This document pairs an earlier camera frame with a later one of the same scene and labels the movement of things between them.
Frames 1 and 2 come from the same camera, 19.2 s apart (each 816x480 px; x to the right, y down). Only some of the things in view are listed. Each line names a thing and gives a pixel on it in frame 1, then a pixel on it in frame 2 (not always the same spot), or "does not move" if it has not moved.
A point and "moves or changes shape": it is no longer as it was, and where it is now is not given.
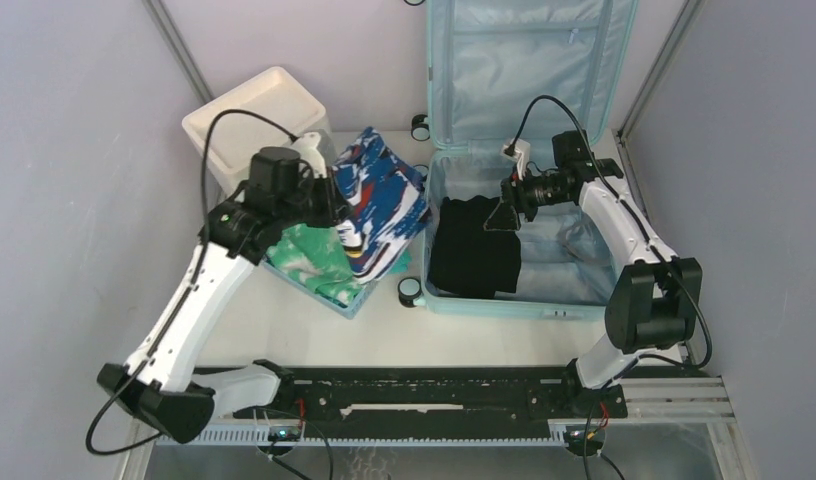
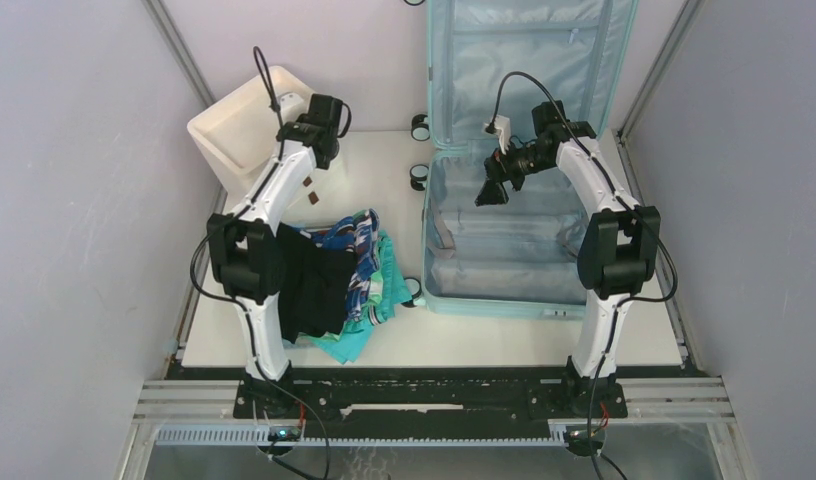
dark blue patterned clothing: (386, 194) moves or changes shape
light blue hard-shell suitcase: (523, 70) does not move
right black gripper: (505, 216) → (498, 167)
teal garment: (402, 263) → (343, 342)
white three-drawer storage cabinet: (268, 111) does not move
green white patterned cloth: (316, 257) → (366, 286)
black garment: (468, 261) → (313, 285)
